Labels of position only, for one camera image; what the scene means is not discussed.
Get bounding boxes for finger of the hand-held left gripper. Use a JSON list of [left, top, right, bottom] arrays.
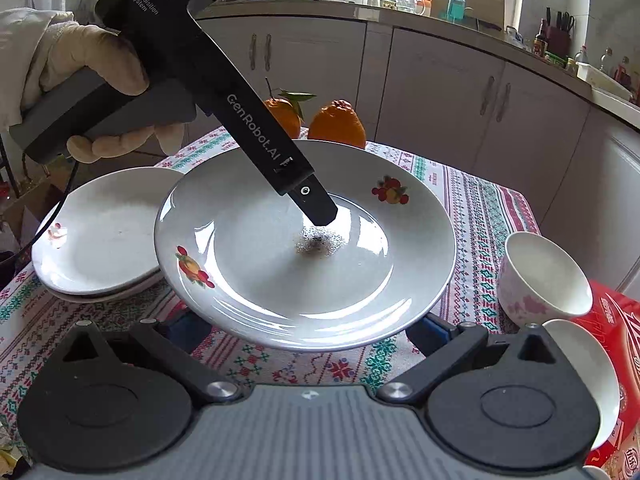
[[287, 172, 338, 227]]

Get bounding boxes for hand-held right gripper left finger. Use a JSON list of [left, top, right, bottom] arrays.
[[57, 310, 241, 403]]

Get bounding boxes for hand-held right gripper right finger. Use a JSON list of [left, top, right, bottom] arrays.
[[376, 312, 566, 403]]

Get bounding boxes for stained white fruit-print plate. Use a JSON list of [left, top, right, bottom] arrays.
[[154, 140, 457, 352]]

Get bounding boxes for person's left forearm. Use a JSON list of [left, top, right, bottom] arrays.
[[0, 7, 76, 133]]

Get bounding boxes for person's left hand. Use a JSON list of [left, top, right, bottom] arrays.
[[40, 24, 183, 163]]

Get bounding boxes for bumpy orange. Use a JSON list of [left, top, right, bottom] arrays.
[[307, 99, 367, 150]]

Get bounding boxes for orange with leafy stem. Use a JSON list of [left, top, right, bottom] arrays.
[[262, 77, 318, 140]]

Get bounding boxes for patterned red green tablecloth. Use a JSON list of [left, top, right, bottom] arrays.
[[0, 125, 543, 461]]

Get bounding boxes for grey kitchen countertop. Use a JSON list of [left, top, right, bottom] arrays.
[[197, 0, 640, 131]]

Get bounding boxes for white kitchen cabinets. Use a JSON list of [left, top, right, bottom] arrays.
[[187, 12, 640, 301]]

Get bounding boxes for brown cardboard sheet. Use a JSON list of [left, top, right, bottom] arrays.
[[431, 0, 506, 28]]

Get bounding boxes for dark knife block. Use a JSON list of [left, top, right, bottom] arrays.
[[545, 7, 576, 58]]

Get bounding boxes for white plastic tray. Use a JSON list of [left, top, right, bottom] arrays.
[[576, 61, 633, 101]]

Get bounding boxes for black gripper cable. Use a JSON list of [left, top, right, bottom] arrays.
[[0, 160, 81, 266]]

